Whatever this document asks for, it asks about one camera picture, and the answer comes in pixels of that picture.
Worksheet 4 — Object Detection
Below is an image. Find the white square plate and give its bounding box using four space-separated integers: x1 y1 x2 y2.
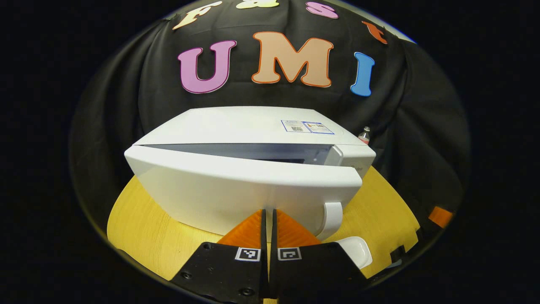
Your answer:
335 236 373 269

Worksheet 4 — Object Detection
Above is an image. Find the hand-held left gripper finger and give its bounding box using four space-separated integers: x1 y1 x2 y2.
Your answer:
270 209 370 302
171 209 269 304

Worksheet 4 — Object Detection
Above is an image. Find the white microwave oven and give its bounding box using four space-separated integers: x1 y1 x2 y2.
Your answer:
124 106 377 241

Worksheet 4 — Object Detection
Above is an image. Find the black backdrop cloth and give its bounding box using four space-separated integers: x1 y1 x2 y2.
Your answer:
70 0 471 254

